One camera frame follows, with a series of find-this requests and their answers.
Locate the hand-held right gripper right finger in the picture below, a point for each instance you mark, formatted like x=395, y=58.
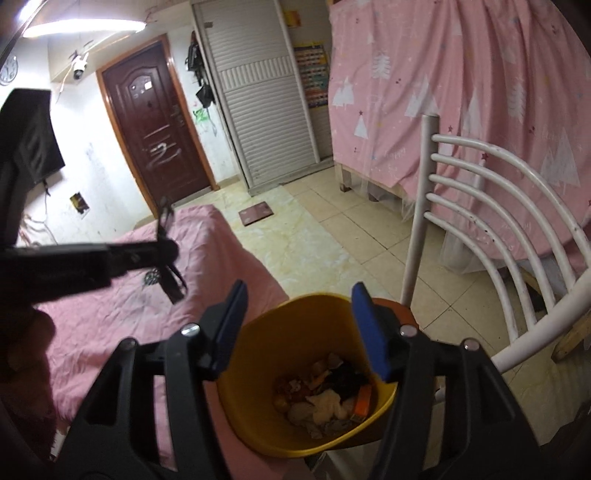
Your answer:
x=371, y=337

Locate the orange carton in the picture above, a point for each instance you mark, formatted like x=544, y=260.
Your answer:
x=363, y=401

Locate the white tissue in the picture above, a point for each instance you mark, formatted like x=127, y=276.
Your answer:
x=325, y=401

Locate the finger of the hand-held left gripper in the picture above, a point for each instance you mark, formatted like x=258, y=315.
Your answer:
x=173, y=286
x=165, y=221

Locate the white louvered cabinet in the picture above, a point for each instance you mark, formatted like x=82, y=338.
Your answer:
x=268, y=115

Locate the black wall television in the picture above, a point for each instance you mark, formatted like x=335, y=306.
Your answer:
x=41, y=138

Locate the person's left hand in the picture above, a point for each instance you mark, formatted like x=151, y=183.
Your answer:
x=27, y=341

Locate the black patterned wrapper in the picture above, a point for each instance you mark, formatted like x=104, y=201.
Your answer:
x=346, y=378

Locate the yellow plastic bin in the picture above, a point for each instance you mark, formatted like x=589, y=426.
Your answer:
x=277, y=332

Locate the dark red floor mat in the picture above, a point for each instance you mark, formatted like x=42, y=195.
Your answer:
x=256, y=213

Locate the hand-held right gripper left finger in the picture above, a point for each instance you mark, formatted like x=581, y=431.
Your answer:
x=231, y=323

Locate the white metal chair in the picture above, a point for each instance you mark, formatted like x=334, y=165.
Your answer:
x=427, y=184

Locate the yellow wall poster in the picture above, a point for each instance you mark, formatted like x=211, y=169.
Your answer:
x=292, y=17

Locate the red packet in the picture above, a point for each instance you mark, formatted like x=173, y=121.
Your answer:
x=288, y=386

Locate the small wall picture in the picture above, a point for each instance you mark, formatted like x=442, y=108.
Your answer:
x=79, y=203

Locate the round wall clock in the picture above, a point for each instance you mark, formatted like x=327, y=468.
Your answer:
x=8, y=70

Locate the white security camera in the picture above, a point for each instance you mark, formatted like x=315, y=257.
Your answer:
x=79, y=67

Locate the dark red door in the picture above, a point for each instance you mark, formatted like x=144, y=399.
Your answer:
x=157, y=129

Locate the ceiling light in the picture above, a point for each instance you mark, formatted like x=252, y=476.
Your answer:
x=83, y=25

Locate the pink tree-print curtain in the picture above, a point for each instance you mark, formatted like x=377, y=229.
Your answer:
x=438, y=69

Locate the colourful wall poster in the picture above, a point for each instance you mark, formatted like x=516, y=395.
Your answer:
x=311, y=76

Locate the small black hanging bag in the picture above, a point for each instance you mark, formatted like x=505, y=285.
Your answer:
x=204, y=95

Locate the pink tablecloth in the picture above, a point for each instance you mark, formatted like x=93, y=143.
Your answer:
x=115, y=332

